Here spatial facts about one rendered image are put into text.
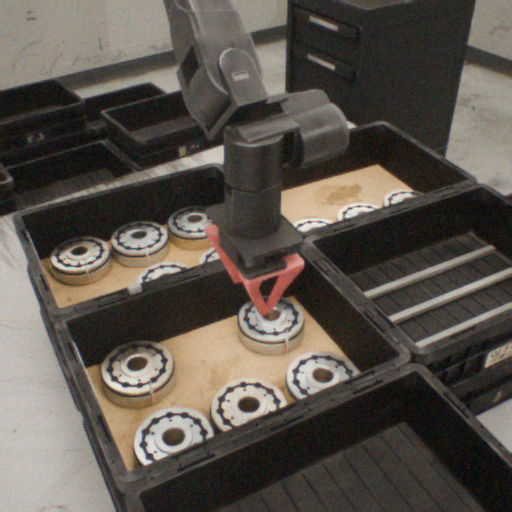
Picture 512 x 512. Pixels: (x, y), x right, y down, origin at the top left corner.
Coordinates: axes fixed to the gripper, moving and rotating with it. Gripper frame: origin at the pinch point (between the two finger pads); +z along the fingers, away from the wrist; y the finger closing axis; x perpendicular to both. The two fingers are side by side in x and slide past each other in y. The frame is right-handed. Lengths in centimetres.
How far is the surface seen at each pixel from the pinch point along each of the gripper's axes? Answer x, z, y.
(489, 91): -275, 103, 214
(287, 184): -35, 22, 51
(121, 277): 5.8, 23.6, 38.7
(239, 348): -4.9, 23.5, 13.6
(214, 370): 0.4, 23.5, 11.2
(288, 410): -1.2, 13.5, -7.2
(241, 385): -0.8, 20.7, 4.5
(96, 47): -67, 84, 340
